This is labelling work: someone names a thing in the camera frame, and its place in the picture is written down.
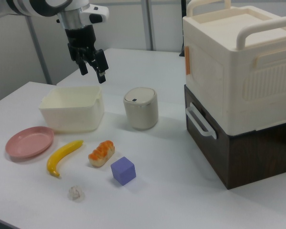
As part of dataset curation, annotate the cream storage box with handles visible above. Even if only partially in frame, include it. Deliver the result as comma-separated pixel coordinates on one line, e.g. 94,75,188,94
182,0,286,131

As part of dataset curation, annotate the white drawer handle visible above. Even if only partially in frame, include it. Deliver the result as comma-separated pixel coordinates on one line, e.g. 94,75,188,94
185,102,217,139

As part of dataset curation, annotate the dark brown wooden drawer box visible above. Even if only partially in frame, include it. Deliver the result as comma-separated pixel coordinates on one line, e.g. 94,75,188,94
184,84,286,190

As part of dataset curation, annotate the small beige lidded trash can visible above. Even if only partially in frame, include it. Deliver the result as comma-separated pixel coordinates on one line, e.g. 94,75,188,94
123,87,159,130

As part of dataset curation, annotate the black clamped pole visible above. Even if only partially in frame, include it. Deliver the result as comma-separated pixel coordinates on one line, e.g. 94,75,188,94
179,0,187,57

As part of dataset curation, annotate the toy bread with orange glaze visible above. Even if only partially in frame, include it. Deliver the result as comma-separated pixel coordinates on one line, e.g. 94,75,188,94
88,140,115,168

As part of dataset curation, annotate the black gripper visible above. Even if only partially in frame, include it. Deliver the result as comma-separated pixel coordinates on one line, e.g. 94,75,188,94
65,24,109,84

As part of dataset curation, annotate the grey metal partition post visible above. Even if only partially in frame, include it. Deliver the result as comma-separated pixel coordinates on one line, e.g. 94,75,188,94
26,16,52,85
146,0,156,51

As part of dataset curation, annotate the pink plastic plate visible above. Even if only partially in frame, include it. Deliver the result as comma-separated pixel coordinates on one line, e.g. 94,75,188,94
5,126,55,159

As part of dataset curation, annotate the yellow toy banana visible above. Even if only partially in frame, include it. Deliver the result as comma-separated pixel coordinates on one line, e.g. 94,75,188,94
46,140,84,177

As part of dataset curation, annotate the cream square plastic tub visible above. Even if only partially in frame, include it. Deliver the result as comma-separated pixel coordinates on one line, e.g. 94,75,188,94
39,85,105,134

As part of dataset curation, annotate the small crumpled pale object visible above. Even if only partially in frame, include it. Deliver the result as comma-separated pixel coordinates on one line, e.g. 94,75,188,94
67,185,86,202

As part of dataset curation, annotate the purple cube block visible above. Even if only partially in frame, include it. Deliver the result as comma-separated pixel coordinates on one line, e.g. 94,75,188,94
110,156,136,186

